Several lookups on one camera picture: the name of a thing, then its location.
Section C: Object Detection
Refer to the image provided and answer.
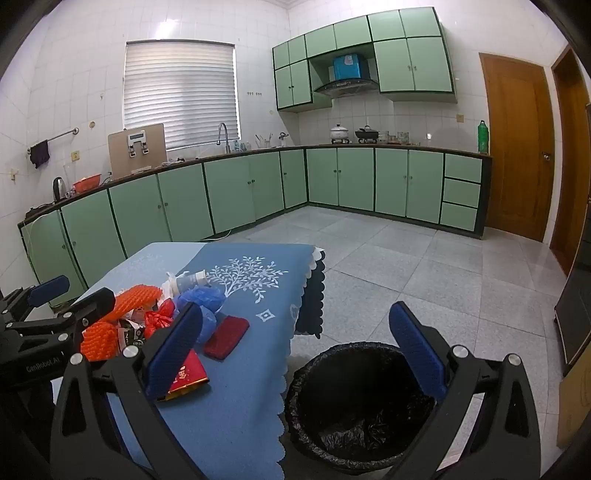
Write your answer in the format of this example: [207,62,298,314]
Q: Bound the black trash bin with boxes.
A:
[284,342,437,474]

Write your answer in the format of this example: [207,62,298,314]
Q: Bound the green wall cabinets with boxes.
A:
[271,7,459,112]

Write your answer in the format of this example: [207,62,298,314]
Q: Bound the wooden door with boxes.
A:
[549,44,591,278]
[479,52,556,243]

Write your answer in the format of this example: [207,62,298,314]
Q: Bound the steel towel rail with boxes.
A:
[27,128,80,155]

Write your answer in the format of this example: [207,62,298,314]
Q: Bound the cardboard box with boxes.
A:
[556,355,591,450]
[108,123,167,181]

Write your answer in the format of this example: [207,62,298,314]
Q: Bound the black white packet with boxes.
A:
[117,314,148,356]

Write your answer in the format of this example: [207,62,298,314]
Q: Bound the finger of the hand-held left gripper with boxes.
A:
[4,287,116,344]
[0,275,70,324]

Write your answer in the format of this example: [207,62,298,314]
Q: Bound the blue white paper cup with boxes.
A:
[173,271,208,296]

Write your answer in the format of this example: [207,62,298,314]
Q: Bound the blue box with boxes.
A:
[333,54,362,80]

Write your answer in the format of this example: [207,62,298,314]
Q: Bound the white window blind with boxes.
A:
[122,41,242,151]

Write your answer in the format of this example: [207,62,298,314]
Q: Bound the red plastic basket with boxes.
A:
[72,174,103,193]

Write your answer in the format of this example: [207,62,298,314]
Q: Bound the red scouring pad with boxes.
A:
[203,315,250,361]

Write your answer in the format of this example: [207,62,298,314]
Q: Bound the range hood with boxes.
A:
[313,78,379,99]

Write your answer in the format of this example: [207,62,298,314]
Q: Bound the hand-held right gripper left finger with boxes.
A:
[50,302,208,480]

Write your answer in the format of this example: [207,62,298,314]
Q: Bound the orange foam fruit net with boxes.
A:
[108,285,163,324]
[81,320,123,363]

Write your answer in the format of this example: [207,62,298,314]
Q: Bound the blue plastic bag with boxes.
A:
[173,286,226,344]

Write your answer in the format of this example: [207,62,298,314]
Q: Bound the dark hanging towel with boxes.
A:
[29,141,51,168]

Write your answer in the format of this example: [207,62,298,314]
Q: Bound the green base cabinets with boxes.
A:
[17,145,494,296]

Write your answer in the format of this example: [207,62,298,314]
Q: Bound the dark blue tree-print tablecloth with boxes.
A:
[104,243,326,480]

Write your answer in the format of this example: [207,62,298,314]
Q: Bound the red gold-trimmed packet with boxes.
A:
[157,348,211,402]

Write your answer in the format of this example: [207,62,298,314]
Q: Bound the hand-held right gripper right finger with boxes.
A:
[388,301,542,480]

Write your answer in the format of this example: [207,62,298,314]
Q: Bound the red plastic wrapper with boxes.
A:
[144,299,178,337]

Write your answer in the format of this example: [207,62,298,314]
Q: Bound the black glass-front cabinet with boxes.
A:
[553,258,591,374]

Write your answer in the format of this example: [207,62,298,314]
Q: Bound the light blue tree-print tablecloth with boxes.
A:
[85,242,206,305]

